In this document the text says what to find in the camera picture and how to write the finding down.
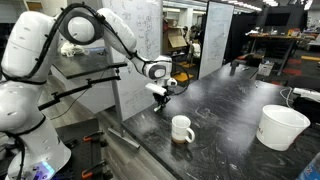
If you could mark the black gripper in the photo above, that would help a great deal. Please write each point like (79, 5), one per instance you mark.
(161, 101)

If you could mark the white ceramic mug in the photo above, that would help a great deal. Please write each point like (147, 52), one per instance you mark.
(181, 131)

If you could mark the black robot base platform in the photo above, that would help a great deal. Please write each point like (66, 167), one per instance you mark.
(83, 154)

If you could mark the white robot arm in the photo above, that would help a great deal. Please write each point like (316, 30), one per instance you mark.
(25, 70)

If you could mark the white whiteboard stand foot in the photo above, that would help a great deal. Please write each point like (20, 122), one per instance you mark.
(121, 136)

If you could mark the orange black clamp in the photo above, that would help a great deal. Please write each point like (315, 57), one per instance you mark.
(97, 169)
(96, 138)

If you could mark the black side table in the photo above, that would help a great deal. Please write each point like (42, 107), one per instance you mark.
(74, 72)

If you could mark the cardboard box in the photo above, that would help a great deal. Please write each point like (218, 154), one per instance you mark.
(173, 40)

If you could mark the white crumpled cloth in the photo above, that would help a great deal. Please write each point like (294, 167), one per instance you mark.
(69, 49)

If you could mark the white storage crate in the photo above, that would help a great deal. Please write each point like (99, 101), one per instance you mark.
(265, 69)

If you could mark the white plastic bucket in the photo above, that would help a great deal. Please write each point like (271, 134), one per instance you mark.
(279, 126)

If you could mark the wooden background desk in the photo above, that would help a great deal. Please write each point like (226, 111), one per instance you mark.
(278, 48)

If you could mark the white power strip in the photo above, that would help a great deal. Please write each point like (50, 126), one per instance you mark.
(309, 94)

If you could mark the clear plastic water bottle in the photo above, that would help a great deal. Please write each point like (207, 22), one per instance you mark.
(312, 170)

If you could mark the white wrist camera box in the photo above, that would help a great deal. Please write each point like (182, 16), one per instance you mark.
(156, 89)

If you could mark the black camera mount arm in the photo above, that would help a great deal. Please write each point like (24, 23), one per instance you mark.
(90, 83)

